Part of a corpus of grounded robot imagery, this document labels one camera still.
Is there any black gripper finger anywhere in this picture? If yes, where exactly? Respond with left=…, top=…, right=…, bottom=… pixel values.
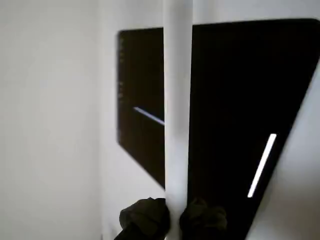
left=113, top=196, right=172, bottom=240
left=178, top=196, right=229, bottom=240

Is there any black tablet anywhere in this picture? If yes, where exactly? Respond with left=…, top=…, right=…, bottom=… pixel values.
left=116, top=17, right=320, bottom=240

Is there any white stylus pencil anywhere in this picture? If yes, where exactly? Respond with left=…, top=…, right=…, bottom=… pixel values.
left=162, top=0, right=193, bottom=240

